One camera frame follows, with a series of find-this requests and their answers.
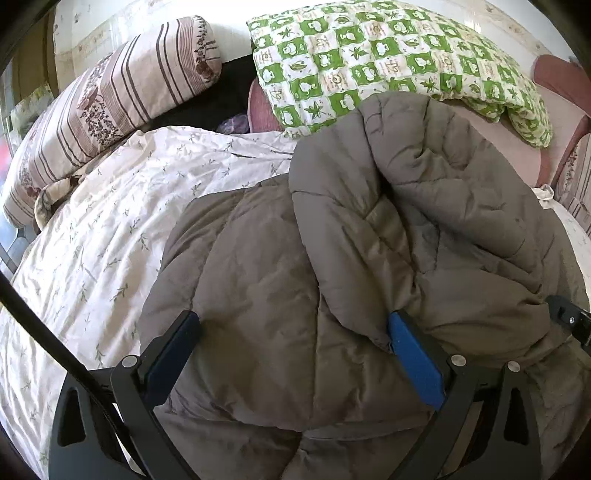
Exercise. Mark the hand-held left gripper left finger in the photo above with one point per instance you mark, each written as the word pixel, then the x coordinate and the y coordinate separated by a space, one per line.
pixel 173 355

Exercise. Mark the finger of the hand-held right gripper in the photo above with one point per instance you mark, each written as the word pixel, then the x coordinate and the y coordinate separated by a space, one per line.
pixel 575 323

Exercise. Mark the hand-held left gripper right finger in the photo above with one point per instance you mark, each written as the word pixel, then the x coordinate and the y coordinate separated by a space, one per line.
pixel 415 364

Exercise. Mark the grey-brown padded jacket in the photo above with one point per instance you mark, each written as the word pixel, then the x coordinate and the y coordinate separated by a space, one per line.
pixel 286 286

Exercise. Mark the white floral duvet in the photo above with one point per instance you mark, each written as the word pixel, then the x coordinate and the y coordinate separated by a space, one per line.
pixel 92 258

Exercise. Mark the pink striped floral pillow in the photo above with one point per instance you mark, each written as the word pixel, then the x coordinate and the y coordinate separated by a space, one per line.
pixel 106 106
pixel 577 184

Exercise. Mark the pink bed sheet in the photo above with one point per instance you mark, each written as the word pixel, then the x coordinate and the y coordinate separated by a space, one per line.
pixel 521 152

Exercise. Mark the purple cloth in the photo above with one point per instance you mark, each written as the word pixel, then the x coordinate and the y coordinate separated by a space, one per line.
pixel 235 124

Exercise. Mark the dusky pink pillow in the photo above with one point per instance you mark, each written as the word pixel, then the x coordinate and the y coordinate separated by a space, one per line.
pixel 261 110

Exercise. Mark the green checked quilted pillow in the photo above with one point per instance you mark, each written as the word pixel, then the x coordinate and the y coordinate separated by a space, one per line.
pixel 369 50

